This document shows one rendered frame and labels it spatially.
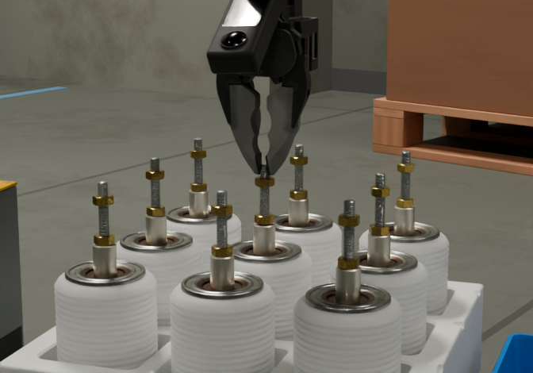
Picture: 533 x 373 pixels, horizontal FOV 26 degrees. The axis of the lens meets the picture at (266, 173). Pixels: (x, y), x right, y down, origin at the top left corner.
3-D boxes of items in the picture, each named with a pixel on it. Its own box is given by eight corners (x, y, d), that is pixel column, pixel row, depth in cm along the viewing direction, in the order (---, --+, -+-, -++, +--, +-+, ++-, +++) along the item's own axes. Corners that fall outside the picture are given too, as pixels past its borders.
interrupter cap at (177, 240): (174, 232, 125) (174, 226, 125) (205, 248, 119) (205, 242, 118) (109, 241, 121) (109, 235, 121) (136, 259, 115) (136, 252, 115)
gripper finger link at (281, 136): (312, 166, 118) (310, 76, 116) (296, 178, 112) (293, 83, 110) (284, 165, 119) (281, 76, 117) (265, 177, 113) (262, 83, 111)
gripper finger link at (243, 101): (275, 165, 119) (278, 75, 117) (256, 176, 114) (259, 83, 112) (247, 162, 120) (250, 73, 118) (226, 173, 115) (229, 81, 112)
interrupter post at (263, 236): (281, 256, 116) (281, 224, 115) (261, 259, 115) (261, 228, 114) (267, 251, 118) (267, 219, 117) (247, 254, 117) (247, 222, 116)
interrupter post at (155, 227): (162, 240, 122) (161, 210, 121) (171, 246, 119) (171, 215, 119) (141, 244, 120) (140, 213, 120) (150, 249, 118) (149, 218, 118)
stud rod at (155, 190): (159, 228, 120) (159, 156, 119) (162, 230, 119) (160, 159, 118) (150, 228, 120) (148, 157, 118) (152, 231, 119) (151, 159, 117)
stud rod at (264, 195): (258, 239, 115) (259, 165, 114) (258, 236, 116) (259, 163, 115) (269, 239, 115) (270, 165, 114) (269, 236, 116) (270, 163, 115)
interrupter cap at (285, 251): (316, 258, 115) (316, 251, 115) (254, 271, 111) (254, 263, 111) (274, 241, 121) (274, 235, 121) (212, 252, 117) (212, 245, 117)
